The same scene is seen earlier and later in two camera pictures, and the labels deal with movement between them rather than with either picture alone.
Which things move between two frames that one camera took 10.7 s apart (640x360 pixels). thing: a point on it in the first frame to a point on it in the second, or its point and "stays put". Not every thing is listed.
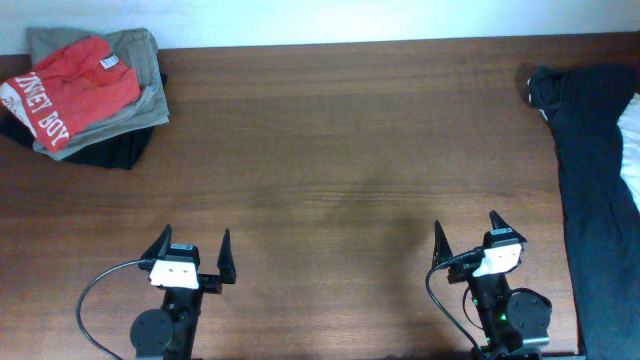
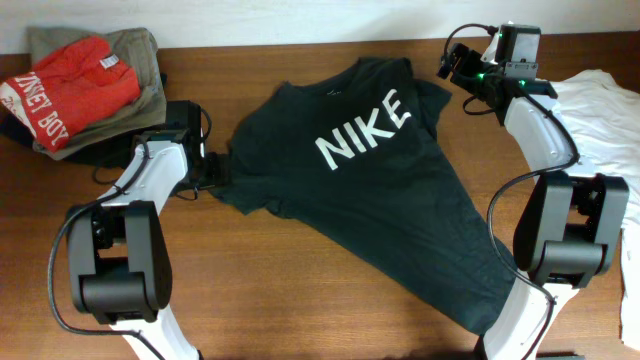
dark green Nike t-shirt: (584, 103) to (348, 157)
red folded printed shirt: (69, 85) stays put
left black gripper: (214, 282) to (215, 170)
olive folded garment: (135, 46) stays put
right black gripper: (442, 249) to (460, 77)
